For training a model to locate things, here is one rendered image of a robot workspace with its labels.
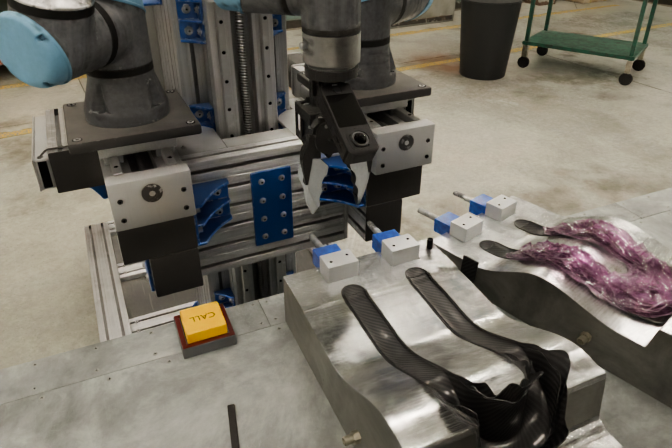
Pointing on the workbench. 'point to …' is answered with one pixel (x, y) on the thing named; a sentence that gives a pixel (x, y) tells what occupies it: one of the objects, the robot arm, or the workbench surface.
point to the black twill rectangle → (469, 268)
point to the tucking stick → (233, 426)
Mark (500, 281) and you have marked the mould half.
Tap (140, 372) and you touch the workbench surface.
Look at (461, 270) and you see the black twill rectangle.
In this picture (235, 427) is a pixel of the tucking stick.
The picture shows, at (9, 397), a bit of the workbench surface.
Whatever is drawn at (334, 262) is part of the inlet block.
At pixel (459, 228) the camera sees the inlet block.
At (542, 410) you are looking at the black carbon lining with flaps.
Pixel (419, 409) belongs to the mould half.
